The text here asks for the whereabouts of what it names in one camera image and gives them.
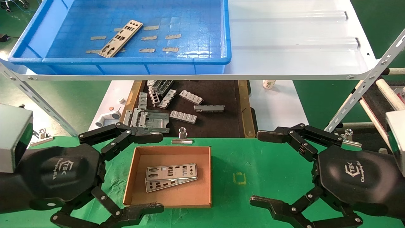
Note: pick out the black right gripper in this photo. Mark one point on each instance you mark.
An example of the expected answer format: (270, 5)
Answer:
(357, 180)

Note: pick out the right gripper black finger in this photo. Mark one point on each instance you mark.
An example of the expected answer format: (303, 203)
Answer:
(272, 134)

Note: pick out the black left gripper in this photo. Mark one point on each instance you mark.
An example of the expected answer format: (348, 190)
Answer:
(63, 174)

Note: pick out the silver metal I/O shield plate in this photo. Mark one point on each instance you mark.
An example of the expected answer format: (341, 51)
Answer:
(180, 169)
(164, 186)
(126, 32)

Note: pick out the shallow brown cardboard box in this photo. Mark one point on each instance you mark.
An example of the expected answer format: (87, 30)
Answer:
(190, 196)

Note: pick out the blue plastic tray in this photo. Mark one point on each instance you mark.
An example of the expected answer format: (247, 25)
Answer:
(190, 19)

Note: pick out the green table cloth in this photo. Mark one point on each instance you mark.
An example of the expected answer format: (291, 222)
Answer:
(269, 164)

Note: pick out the white printed paper cup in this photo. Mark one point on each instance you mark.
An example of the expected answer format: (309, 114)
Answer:
(269, 84)

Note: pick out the silver binder clip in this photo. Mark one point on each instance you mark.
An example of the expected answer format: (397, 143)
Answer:
(182, 141)
(351, 142)
(42, 139)

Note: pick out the white plastic pipe fitting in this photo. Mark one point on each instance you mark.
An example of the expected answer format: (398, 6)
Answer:
(109, 117)

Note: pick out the long grey metal bar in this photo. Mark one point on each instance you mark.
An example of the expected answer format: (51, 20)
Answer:
(208, 108)

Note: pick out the white metal shelf board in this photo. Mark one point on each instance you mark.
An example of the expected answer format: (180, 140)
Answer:
(284, 47)

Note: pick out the white perforated angle bar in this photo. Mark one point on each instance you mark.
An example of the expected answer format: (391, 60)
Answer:
(31, 91)
(364, 85)

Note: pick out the small black adapter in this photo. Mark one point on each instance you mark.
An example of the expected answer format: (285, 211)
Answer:
(4, 37)

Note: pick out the black chair base with casters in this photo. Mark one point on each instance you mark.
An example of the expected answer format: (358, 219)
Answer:
(12, 4)

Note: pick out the large grey metal frame plate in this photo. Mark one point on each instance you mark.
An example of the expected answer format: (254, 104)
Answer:
(155, 120)

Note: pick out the narrow grey metal bracket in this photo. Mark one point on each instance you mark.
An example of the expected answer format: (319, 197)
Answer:
(127, 117)

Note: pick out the ribbed grey metal bracket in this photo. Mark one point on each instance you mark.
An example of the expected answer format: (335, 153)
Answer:
(191, 97)
(183, 117)

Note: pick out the ladder-shaped metal bracket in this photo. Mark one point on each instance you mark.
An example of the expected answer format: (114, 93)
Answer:
(153, 96)
(143, 100)
(166, 99)

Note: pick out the slotted metal bracket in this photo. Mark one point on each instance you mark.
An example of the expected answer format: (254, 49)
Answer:
(161, 86)

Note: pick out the cream tube frame cart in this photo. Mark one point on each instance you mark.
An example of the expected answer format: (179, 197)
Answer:
(389, 91)

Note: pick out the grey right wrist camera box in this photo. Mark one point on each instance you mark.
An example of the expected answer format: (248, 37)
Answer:
(397, 139)

